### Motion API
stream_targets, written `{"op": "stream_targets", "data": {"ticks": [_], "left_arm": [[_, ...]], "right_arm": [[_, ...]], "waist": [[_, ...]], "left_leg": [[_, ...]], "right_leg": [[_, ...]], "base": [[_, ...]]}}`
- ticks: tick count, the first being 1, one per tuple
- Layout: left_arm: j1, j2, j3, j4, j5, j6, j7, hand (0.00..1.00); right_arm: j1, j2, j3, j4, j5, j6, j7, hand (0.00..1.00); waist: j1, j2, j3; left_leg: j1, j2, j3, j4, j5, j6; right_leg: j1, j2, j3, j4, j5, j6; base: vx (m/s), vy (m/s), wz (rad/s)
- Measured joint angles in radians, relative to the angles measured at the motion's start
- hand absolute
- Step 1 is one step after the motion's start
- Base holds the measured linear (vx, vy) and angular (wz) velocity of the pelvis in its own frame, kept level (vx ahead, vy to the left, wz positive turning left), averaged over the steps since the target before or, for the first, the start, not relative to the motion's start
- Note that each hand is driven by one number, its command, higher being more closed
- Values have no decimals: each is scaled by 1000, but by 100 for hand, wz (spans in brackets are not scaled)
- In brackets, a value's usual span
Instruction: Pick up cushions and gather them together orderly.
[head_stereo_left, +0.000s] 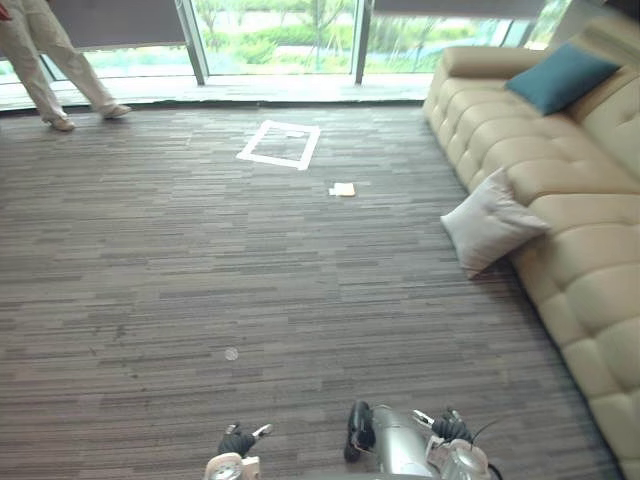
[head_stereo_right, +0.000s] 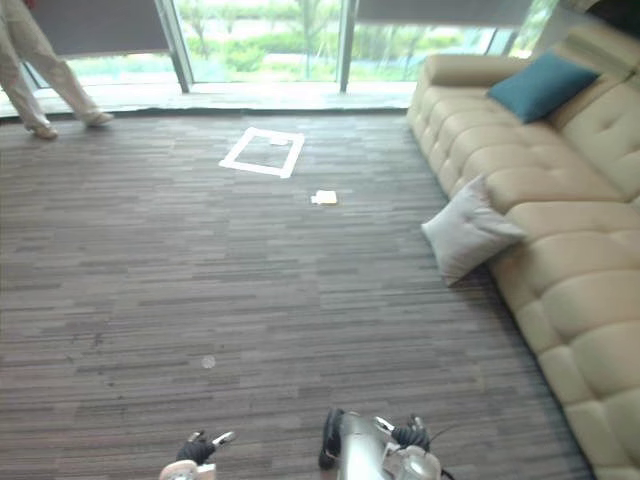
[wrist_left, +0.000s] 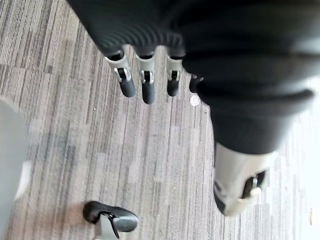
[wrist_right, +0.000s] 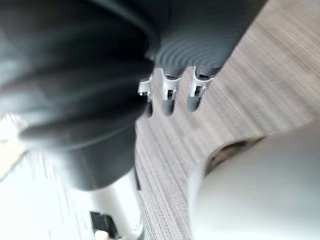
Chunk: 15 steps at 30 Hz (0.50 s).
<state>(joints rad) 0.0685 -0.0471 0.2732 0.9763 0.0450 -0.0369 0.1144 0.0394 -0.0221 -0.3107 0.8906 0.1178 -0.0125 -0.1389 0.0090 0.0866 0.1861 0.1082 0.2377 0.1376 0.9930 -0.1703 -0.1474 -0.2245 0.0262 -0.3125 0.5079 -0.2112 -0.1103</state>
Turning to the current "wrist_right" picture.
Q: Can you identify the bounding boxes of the robot silver right leg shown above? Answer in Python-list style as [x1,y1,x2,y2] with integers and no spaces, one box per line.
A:
[189,122,320,240]

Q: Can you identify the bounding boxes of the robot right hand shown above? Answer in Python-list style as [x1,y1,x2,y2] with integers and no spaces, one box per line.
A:
[0,0,266,240]

